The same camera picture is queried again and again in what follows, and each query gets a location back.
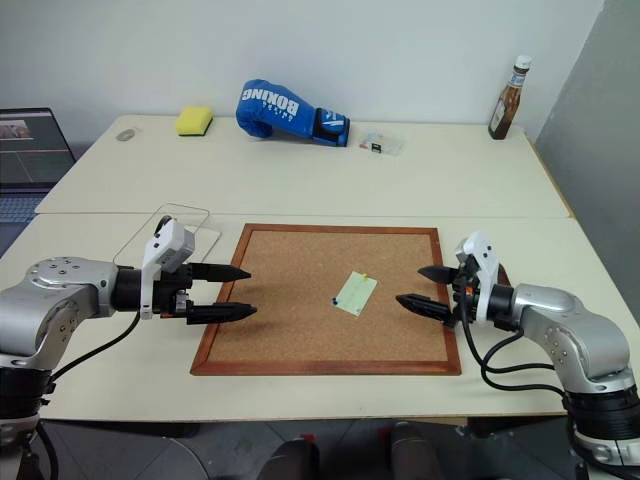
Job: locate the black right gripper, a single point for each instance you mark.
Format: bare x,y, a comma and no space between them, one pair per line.
462,295

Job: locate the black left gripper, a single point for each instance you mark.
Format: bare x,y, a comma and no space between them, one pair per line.
172,292

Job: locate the light green paper note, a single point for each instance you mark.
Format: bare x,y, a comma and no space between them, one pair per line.
356,292

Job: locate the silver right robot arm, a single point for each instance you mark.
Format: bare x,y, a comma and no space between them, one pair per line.
550,310

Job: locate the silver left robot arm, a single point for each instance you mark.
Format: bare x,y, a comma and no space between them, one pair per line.
50,300

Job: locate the wood-framed cork board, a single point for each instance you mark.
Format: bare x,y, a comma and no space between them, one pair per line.
300,310

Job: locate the clear plastic tray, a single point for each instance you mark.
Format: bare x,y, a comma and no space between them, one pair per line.
200,235

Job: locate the clear bag of small items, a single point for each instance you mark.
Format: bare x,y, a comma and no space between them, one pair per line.
382,143

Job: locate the dark rounded shape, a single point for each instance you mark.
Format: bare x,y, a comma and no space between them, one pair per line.
290,462
415,455

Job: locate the yellow sponge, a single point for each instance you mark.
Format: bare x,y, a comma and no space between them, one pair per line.
192,120

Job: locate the small grey round object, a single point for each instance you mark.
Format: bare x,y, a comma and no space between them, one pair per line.
126,135

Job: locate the blue boxing glove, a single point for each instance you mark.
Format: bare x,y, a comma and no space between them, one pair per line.
270,105

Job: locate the brown sauce bottle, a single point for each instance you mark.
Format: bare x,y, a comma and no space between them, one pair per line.
506,107

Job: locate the grey laptop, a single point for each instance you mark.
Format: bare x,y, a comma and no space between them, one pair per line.
30,150

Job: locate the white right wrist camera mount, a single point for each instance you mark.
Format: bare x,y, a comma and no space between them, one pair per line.
482,255

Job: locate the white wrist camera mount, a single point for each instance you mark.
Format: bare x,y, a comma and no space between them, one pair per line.
482,255
167,245

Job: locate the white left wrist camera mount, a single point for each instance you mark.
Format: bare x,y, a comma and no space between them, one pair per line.
167,245

